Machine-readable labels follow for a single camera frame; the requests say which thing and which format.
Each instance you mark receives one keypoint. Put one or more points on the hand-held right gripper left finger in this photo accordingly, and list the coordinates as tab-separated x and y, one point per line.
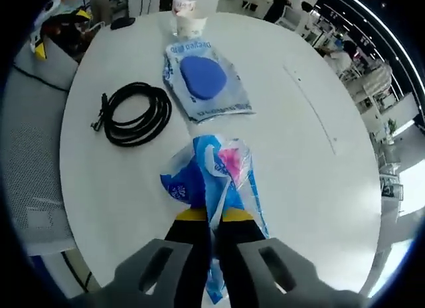
187	230

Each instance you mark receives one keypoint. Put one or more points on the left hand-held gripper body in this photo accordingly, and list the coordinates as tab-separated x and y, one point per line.
41	19

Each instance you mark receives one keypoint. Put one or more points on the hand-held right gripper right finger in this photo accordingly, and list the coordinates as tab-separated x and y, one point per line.
239	231

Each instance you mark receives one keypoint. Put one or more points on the blue tissue pack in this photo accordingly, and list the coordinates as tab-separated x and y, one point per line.
199	175

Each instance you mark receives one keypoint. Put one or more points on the clear plastic water bottle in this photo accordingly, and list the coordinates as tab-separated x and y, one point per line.
184	2

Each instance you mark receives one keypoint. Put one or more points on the white paper cup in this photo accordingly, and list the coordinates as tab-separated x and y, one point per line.
191	26

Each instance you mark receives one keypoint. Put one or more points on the blue pad plastic package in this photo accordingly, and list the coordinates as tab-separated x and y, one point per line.
204	75

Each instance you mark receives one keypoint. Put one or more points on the grey mesh office chair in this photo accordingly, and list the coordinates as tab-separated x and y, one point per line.
33	148

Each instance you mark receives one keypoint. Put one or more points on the potted green plant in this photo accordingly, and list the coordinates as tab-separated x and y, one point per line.
391	128

